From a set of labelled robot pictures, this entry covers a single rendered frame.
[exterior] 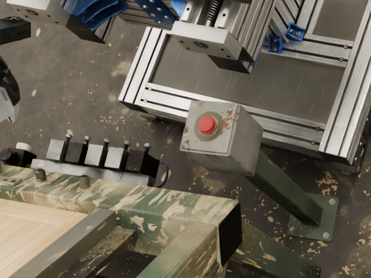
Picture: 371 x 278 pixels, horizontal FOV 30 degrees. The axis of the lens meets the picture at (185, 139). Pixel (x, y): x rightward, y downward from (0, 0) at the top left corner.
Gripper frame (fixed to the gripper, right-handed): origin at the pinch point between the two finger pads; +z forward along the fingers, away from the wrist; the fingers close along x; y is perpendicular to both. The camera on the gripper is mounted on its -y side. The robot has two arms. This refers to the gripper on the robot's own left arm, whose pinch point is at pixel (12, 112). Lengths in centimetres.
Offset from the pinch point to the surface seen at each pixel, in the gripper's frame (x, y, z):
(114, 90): -81, -94, 108
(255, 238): 21, -29, 65
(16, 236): -18.1, 3.1, 42.6
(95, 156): -23, -29, 53
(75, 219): -11.3, -7.7, 46.4
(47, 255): -3.6, 6.3, 36.2
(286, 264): 22, -39, 91
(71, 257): -1.0, 3.5, 39.6
